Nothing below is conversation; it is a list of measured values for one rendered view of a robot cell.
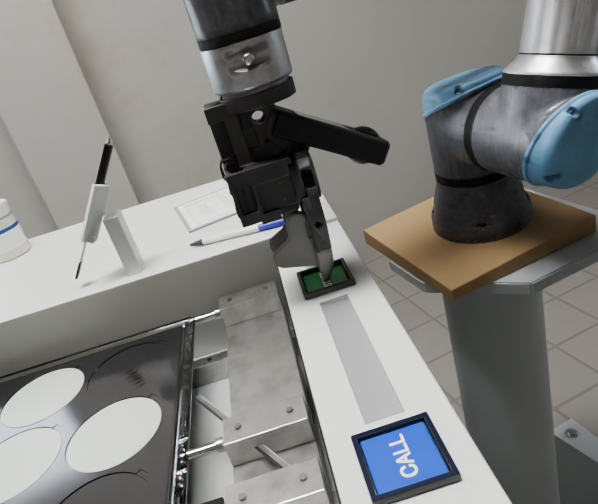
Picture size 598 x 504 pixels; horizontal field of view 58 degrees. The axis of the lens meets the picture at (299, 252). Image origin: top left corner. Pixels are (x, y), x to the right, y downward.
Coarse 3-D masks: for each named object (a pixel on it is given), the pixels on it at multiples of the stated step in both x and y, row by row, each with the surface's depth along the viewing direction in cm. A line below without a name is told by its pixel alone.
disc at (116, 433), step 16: (128, 400) 59; (144, 400) 58; (96, 416) 58; (112, 416) 57; (128, 416) 57; (144, 416) 56; (160, 416) 55; (80, 432) 56; (96, 432) 56; (112, 432) 55; (128, 432) 54; (144, 432) 54; (80, 448) 54; (96, 448) 53; (112, 448) 53; (128, 448) 52; (80, 464) 52; (96, 464) 51; (112, 464) 51
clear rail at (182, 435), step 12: (192, 324) 70; (192, 336) 67; (192, 348) 65; (192, 360) 63; (192, 372) 61; (180, 384) 59; (180, 396) 57; (180, 420) 53; (180, 432) 52; (180, 444) 50; (180, 456) 49; (180, 468) 48; (180, 480) 46; (180, 492) 45
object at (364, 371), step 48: (336, 240) 67; (288, 288) 59; (336, 336) 49; (384, 336) 47; (336, 384) 43; (384, 384) 42; (432, 384) 40; (336, 432) 39; (336, 480) 35; (480, 480) 32
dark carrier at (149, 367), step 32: (96, 352) 70; (128, 352) 68; (160, 352) 66; (0, 384) 70; (96, 384) 64; (128, 384) 62; (160, 384) 60; (0, 416) 63; (64, 416) 60; (64, 448) 55; (160, 448) 51; (64, 480) 51; (96, 480) 50; (128, 480) 48; (160, 480) 47
